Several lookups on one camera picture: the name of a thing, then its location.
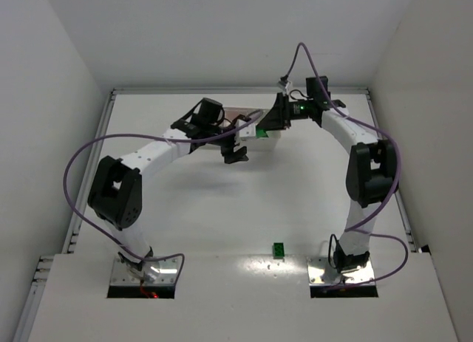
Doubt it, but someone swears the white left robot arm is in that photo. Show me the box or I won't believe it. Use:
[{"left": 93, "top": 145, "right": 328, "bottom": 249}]
[{"left": 87, "top": 98, "right": 255, "bottom": 273}]

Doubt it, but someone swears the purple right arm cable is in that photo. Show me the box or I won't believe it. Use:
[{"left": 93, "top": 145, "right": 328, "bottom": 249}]
[{"left": 279, "top": 42, "right": 409, "bottom": 290}]

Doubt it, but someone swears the white compartment tray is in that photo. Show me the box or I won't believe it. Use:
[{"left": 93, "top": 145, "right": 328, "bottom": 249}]
[{"left": 223, "top": 107, "right": 282, "bottom": 151}]

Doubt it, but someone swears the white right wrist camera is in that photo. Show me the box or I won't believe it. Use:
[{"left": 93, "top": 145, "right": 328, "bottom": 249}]
[{"left": 276, "top": 75, "right": 292, "bottom": 95}]

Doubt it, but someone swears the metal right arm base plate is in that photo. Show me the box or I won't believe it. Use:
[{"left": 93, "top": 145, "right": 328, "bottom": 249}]
[{"left": 307, "top": 256, "right": 375, "bottom": 287}]

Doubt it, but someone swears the green rounded lego brick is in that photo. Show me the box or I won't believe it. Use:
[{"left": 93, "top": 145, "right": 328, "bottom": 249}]
[{"left": 256, "top": 129, "right": 269, "bottom": 139}]

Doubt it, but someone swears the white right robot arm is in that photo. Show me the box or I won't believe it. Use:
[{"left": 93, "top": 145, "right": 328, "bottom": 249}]
[{"left": 256, "top": 76, "right": 398, "bottom": 273}]

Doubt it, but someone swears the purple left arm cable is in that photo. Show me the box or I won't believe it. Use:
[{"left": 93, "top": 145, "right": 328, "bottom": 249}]
[{"left": 62, "top": 111, "right": 265, "bottom": 276}]

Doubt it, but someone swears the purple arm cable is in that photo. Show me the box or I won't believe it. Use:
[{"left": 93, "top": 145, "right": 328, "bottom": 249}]
[
  {"left": 62, "top": 111, "right": 265, "bottom": 276},
  {"left": 279, "top": 42, "right": 409, "bottom": 290}
]

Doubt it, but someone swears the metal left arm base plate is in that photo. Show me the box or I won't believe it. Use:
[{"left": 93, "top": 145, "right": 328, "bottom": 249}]
[{"left": 109, "top": 257, "right": 179, "bottom": 287}]

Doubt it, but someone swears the green square lego brick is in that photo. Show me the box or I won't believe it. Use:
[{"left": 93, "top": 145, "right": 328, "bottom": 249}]
[{"left": 272, "top": 242, "right": 285, "bottom": 259}]

